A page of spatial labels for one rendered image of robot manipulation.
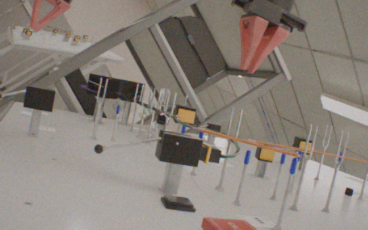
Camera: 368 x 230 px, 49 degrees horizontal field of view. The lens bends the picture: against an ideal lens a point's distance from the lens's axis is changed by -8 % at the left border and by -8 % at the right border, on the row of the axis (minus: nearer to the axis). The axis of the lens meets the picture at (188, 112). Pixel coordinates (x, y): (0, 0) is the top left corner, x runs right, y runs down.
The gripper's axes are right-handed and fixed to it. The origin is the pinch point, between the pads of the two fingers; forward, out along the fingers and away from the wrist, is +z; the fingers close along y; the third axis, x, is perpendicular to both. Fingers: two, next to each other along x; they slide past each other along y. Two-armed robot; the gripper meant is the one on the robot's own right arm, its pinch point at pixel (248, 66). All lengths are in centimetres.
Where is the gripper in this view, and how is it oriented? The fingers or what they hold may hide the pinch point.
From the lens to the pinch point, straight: 61.2
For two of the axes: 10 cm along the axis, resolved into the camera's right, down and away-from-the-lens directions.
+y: -9.0, -3.6, -2.6
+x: 2.3, 1.2, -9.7
